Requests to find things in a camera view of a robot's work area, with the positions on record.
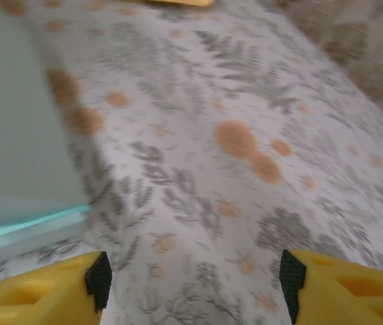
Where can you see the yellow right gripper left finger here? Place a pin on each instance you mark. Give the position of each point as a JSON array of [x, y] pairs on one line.
[[42, 298]]

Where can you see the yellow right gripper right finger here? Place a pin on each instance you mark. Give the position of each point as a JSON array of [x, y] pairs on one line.
[[347, 298]]

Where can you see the light blue paper box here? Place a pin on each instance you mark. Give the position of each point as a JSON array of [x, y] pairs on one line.
[[15, 118]]

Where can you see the orange paper box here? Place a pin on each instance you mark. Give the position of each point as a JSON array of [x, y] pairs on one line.
[[184, 2]]

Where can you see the floral patterned table cover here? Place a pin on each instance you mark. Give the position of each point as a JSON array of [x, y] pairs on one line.
[[211, 203]]

